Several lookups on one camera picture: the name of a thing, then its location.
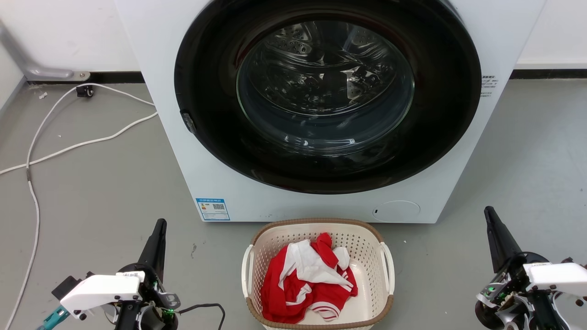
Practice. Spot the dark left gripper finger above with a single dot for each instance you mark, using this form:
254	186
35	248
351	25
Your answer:
160	261
149	256

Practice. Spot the cream perforated laundry basket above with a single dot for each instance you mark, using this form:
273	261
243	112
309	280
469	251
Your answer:
367	284

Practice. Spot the teal connector piece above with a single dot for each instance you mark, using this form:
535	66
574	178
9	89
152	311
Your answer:
52	319

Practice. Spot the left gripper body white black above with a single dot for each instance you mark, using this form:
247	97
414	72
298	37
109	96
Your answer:
101	291

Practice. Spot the white front-load washing machine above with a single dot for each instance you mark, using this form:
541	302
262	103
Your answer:
151	55

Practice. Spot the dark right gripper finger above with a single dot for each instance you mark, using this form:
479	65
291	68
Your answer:
506	240
494	243

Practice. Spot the small black floor clip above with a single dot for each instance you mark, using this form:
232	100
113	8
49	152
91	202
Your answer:
84	91

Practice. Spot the blue energy label sticker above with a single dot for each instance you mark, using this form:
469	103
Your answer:
213	209

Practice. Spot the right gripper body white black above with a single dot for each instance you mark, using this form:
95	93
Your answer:
557	277

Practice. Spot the round white filter cover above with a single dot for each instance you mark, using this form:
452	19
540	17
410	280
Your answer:
396	211

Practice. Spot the black round washer door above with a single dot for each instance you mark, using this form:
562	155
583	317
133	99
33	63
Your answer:
206	91

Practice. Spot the small grey text sticker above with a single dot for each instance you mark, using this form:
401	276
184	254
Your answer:
489	86

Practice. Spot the dark washer door latch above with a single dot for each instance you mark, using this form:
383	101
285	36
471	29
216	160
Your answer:
188	123

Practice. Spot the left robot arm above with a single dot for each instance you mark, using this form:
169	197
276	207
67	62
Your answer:
133	318

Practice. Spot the red and white garment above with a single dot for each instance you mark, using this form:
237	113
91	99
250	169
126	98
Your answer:
279	293

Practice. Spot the grey metal floor pipe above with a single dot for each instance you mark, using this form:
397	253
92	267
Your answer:
18	58

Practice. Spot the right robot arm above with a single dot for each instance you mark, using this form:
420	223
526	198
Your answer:
545	314

